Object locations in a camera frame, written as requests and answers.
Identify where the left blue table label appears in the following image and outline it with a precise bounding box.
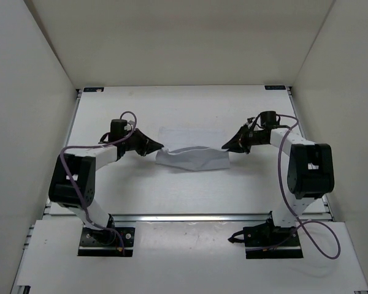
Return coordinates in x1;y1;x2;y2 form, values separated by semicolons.
83;87;104;92

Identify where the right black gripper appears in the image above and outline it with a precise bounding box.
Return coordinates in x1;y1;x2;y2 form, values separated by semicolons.
222;124;267;154

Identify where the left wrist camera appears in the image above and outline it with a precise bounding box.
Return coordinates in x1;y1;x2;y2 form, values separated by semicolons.
99;119;132;144

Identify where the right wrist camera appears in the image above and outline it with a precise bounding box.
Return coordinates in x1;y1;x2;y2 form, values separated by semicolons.
245;111;289;130

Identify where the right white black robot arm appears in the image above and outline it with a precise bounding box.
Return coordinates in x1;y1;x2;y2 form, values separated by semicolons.
222;125;334;246

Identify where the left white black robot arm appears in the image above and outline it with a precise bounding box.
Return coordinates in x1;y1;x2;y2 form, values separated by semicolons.
48;128;164;244

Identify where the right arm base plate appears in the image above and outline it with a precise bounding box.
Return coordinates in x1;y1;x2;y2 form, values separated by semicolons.
228;220;304;260

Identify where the blue table label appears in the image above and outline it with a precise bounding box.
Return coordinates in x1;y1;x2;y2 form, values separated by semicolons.
83;87;104;92
264;85;286;91

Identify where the white skirt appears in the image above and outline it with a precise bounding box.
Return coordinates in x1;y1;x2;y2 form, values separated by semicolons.
156;127;230;172

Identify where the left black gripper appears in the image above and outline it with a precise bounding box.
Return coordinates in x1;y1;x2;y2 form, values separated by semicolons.
123;128;164;156

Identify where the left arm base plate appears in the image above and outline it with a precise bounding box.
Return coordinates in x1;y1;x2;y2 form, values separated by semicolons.
77;226;136;257

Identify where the right blue table label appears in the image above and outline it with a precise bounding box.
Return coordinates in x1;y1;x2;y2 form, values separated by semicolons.
264;85;286;91

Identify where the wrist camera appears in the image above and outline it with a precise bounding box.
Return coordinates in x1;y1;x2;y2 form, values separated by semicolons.
245;111;289;130
99;119;132;144

